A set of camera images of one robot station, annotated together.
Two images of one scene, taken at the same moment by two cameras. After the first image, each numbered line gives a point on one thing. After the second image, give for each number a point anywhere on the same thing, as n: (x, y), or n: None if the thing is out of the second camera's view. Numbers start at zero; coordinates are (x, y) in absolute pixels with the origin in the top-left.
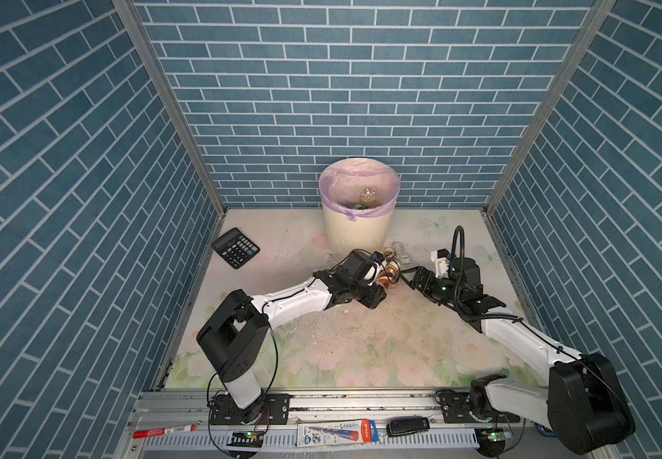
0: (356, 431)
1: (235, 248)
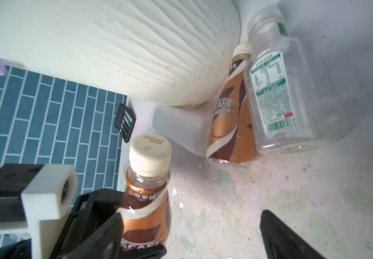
0: None
1: (124, 122)
